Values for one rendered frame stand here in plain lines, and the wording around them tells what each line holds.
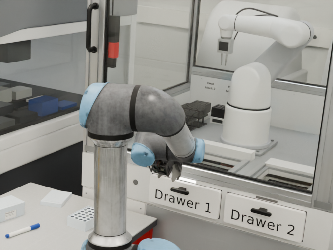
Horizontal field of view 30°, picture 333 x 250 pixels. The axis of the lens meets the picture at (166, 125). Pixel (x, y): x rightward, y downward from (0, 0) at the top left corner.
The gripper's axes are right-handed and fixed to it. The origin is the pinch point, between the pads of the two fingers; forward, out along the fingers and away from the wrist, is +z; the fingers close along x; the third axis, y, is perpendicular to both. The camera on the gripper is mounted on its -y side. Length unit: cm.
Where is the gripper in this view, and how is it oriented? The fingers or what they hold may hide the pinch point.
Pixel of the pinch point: (173, 173)
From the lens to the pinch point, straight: 221.5
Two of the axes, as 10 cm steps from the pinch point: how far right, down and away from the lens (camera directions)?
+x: 8.8, 1.9, -4.3
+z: 2.1, 6.6, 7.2
